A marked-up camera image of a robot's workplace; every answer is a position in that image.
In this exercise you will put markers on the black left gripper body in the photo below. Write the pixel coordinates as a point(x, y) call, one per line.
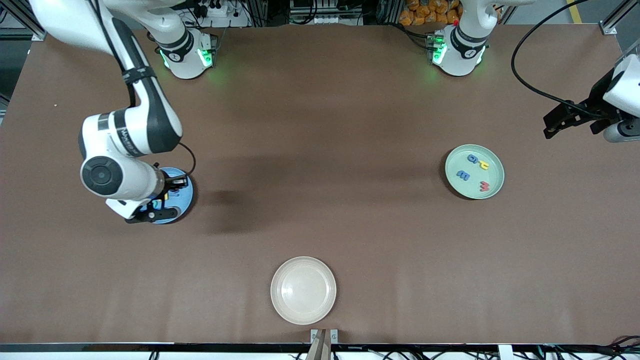
point(596, 98)

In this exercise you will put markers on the yellow lowercase letter h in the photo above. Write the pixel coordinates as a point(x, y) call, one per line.
point(483, 164)

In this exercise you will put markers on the blue lowercase letter g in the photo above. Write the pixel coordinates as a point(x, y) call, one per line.
point(472, 159)

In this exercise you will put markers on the red lowercase letter w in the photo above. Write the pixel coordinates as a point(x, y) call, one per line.
point(484, 186)

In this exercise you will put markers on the green plate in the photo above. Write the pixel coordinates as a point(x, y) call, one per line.
point(480, 185)

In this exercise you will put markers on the blue lowercase letter m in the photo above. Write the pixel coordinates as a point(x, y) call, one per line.
point(463, 175)

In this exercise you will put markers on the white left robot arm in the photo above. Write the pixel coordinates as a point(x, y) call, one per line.
point(462, 50)

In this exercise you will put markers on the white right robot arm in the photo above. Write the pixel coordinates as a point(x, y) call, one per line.
point(125, 185)

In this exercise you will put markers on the blue plate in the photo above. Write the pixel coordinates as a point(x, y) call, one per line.
point(186, 202)

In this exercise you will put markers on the beige plate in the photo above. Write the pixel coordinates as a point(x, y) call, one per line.
point(303, 291)

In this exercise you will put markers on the white power strip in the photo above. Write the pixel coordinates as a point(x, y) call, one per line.
point(217, 9)

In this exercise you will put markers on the orange snack bags pile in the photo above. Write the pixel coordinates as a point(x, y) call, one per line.
point(415, 15)

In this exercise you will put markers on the aluminium corner bracket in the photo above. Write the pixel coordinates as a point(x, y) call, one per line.
point(39, 36)
point(608, 29)

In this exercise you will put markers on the aluminium frame beam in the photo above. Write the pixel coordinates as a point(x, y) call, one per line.
point(620, 11)
point(17, 15)

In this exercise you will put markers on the grey metal mounting bracket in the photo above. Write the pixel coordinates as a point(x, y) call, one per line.
point(314, 334)

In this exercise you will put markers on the tan wooden post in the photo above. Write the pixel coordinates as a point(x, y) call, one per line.
point(322, 350)

